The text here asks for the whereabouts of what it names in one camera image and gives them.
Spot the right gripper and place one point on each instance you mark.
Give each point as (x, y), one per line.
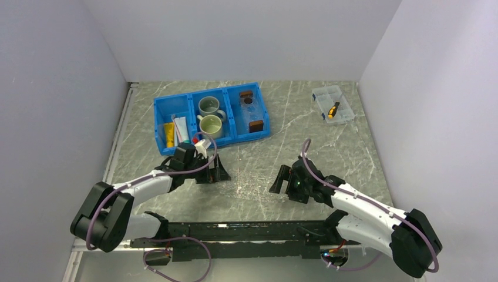
(283, 174)

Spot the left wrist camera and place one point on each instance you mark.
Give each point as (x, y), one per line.
(202, 146)

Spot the yellow toothpaste tube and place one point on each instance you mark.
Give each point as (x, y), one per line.
(169, 134)

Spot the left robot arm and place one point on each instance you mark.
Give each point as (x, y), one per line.
(105, 218)

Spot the blue three-compartment bin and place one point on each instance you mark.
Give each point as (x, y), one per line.
(230, 115)

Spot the grey ceramic mug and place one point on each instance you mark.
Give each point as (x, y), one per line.
(210, 105)

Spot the clear plastic organizer box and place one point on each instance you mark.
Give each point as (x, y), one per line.
(325, 98)

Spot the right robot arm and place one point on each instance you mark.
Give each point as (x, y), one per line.
(406, 237)

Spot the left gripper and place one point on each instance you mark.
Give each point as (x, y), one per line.
(218, 173)

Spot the clear holder with wooden ends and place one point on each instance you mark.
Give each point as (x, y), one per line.
(251, 111)

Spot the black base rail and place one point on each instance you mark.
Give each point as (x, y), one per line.
(244, 239)

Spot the yellow black screwdriver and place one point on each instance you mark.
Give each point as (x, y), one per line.
(333, 110)

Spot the white toothpaste tube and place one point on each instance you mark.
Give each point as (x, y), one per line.
(183, 128)

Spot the green ceramic mug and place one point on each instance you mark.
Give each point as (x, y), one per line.
(211, 125)

